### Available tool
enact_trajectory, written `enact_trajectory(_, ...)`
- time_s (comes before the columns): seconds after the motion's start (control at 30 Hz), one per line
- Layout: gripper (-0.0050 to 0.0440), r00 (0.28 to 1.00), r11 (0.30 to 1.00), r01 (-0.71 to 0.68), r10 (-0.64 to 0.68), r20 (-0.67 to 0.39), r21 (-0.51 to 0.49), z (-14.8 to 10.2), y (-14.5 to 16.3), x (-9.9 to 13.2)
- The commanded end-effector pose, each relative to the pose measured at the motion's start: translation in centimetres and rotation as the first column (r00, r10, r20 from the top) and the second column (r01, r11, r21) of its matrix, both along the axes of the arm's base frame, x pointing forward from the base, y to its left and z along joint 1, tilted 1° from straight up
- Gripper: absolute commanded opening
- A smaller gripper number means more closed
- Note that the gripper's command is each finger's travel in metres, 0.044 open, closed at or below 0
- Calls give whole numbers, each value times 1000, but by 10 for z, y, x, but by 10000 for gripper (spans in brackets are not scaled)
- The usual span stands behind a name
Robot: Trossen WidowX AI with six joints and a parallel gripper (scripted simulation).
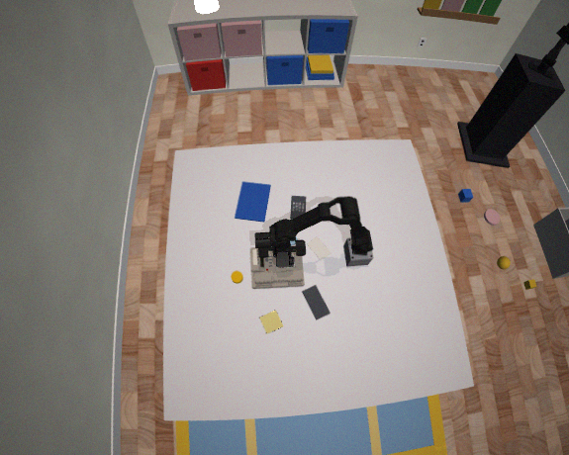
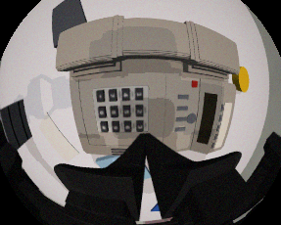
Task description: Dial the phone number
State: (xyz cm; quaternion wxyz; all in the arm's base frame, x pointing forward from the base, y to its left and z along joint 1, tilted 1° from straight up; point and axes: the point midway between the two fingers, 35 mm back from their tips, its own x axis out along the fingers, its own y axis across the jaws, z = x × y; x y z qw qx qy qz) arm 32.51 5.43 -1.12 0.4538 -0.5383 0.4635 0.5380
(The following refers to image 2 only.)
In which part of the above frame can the beige desk phone faceplate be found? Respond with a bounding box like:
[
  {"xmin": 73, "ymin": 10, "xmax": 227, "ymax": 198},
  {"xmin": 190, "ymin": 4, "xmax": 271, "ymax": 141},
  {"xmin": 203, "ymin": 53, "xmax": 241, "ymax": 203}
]
[{"xmin": 70, "ymin": 59, "xmax": 236, "ymax": 156}]

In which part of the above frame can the light blue sticky note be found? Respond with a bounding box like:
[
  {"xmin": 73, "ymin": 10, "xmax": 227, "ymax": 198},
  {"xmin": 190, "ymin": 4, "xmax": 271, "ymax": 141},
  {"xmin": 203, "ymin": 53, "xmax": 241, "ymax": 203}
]
[{"xmin": 95, "ymin": 156, "xmax": 151, "ymax": 180}]

